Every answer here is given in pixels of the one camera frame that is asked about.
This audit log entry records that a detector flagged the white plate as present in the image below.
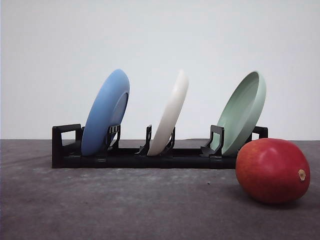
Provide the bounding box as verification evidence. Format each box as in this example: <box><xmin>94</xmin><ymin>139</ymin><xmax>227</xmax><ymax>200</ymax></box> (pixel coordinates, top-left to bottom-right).
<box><xmin>147</xmin><ymin>69</ymin><xmax>189</xmax><ymax>156</ymax></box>

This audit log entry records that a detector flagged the red pomegranate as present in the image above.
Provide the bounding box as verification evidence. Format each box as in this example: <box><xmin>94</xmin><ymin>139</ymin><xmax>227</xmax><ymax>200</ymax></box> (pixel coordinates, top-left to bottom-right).
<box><xmin>235</xmin><ymin>138</ymin><xmax>311</xmax><ymax>205</ymax></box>

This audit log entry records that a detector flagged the blue plate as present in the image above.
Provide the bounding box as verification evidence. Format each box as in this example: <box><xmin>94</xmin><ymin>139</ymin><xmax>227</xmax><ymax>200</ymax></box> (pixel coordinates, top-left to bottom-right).
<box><xmin>81</xmin><ymin>69</ymin><xmax>130</xmax><ymax>156</ymax></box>

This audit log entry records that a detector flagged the green plate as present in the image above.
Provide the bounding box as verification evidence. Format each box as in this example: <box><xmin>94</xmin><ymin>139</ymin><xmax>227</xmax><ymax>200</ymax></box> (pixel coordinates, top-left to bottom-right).
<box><xmin>210</xmin><ymin>71</ymin><xmax>267</xmax><ymax>156</ymax></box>

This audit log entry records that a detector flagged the black plate rack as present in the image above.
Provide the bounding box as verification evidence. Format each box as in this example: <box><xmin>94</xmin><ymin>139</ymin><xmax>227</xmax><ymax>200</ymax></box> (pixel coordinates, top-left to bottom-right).
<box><xmin>52</xmin><ymin>123</ymin><xmax>269</xmax><ymax>170</ymax></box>

